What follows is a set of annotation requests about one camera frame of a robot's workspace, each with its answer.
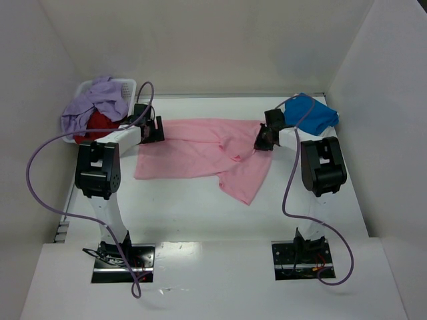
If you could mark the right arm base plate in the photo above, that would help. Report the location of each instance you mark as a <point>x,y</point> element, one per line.
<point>290,265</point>

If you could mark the pink t shirt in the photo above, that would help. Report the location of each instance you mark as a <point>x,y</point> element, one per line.
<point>195,148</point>

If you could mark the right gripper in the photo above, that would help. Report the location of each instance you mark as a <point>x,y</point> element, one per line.
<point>262,139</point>

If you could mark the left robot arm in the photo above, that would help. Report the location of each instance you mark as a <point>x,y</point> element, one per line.
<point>98,173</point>

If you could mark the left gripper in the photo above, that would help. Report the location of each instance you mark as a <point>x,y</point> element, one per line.
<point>157,130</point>

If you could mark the purple t shirt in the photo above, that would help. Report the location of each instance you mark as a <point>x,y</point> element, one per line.
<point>96,103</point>

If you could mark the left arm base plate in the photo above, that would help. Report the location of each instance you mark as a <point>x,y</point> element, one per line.
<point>109,266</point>

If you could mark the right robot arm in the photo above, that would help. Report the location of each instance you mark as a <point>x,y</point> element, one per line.
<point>319,159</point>

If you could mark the white laundry basket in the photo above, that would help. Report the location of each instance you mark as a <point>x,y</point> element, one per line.
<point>126,90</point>

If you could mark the blue folded t shirt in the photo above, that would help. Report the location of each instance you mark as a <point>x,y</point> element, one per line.
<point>312,116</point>

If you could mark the white folded t shirt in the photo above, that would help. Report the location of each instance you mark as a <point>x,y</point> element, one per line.
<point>330,127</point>

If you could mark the red t shirt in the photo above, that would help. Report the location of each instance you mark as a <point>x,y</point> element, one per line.
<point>97,121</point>

